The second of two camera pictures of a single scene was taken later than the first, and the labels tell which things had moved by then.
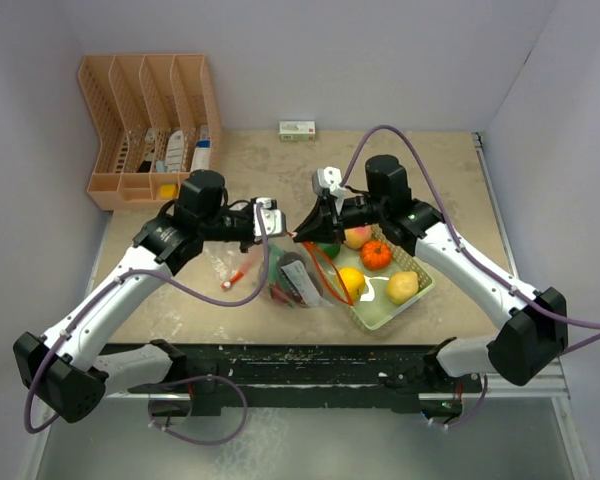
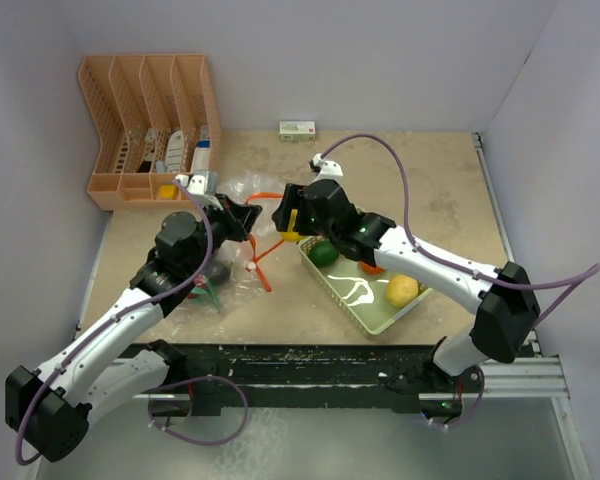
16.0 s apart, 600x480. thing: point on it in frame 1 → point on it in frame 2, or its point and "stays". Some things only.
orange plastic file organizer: x=155 y=119 stays
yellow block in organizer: x=168 y=191 stays
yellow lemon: x=354 y=282 → x=290 y=235
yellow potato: x=403 y=286 stays
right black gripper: x=323 y=214 → x=294 y=199
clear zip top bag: x=297 y=277 → x=248 y=268
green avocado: x=331 y=249 stays
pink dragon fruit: x=279 y=290 → x=202 y=287
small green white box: x=297 y=130 stays
